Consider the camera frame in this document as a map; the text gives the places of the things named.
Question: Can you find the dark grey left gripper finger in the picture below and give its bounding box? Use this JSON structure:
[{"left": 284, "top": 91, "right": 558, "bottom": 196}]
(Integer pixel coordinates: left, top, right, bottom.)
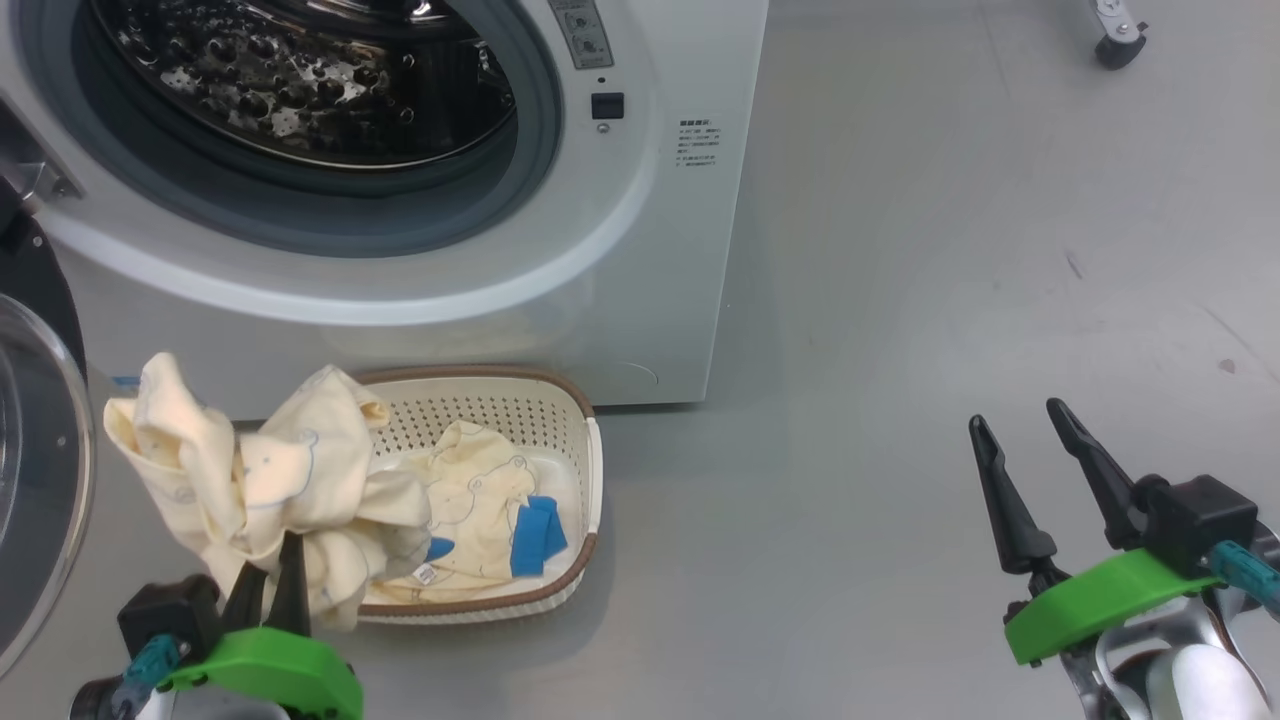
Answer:
[
  {"left": 265, "top": 530, "right": 312, "bottom": 636},
  {"left": 222, "top": 560, "right": 269, "bottom": 633}
]

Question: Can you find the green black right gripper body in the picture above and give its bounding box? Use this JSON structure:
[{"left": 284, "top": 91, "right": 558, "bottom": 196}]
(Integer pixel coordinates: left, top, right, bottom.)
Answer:
[{"left": 1003, "top": 547, "right": 1238, "bottom": 669}]

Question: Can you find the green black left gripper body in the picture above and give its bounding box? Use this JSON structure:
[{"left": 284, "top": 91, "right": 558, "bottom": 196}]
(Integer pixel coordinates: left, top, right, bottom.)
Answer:
[{"left": 158, "top": 626, "right": 364, "bottom": 720}]

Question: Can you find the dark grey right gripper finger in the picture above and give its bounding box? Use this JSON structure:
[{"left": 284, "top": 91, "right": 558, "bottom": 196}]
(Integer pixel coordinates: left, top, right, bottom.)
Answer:
[
  {"left": 968, "top": 414, "right": 1059, "bottom": 577},
  {"left": 1046, "top": 397, "right": 1151, "bottom": 552}
]

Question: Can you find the cream bear print garment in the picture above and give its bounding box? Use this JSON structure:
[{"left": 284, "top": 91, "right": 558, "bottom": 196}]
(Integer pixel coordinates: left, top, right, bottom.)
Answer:
[
  {"left": 103, "top": 350, "right": 433, "bottom": 633},
  {"left": 365, "top": 420, "right": 546, "bottom": 606}
]

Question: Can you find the cream perforated laundry basket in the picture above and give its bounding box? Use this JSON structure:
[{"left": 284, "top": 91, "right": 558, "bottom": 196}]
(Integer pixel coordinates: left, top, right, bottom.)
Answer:
[{"left": 345, "top": 364, "right": 604, "bottom": 627}]

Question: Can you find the white washing machine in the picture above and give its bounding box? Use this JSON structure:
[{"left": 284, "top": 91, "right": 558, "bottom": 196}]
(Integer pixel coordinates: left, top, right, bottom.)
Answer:
[{"left": 0, "top": 0, "right": 771, "bottom": 411}]

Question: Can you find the grey rubber door gasket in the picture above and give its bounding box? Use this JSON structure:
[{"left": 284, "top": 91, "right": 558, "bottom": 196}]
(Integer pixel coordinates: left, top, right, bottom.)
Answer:
[{"left": 15, "top": 0, "right": 566, "bottom": 261}]

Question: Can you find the steel washing machine drum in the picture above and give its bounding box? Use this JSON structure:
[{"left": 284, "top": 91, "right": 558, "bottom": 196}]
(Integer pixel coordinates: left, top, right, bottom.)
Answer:
[{"left": 85, "top": 0, "right": 521, "bottom": 171}]

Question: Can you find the black caster wheel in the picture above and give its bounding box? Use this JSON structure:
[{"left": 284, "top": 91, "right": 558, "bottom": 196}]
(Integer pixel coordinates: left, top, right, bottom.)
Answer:
[{"left": 1088, "top": 0, "right": 1150, "bottom": 70}]

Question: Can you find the small printed text label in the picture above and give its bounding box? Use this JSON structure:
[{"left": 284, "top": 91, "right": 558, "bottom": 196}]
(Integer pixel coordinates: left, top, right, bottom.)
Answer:
[{"left": 677, "top": 117, "right": 722, "bottom": 168}]

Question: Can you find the grey icon label strip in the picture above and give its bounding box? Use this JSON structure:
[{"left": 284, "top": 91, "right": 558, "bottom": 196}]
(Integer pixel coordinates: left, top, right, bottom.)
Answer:
[{"left": 548, "top": 0, "right": 614, "bottom": 71}]

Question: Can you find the teal plug left camera cable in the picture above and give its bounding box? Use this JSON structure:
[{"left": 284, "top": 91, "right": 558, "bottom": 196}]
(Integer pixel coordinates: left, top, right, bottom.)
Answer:
[{"left": 110, "top": 635, "right": 189, "bottom": 719}]

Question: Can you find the teal plug camera cable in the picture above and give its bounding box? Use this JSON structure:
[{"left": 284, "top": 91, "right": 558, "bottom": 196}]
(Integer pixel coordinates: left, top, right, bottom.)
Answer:
[
  {"left": 110, "top": 635, "right": 189, "bottom": 719},
  {"left": 1205, "top": 540, "right": 1280, "bottom": 616}
]

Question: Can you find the teal plug right camera cable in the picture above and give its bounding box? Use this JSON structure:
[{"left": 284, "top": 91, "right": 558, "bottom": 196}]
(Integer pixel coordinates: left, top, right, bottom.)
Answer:
[{"left": 1205, "top": 540, "right": 1280, "bottom": 616}]

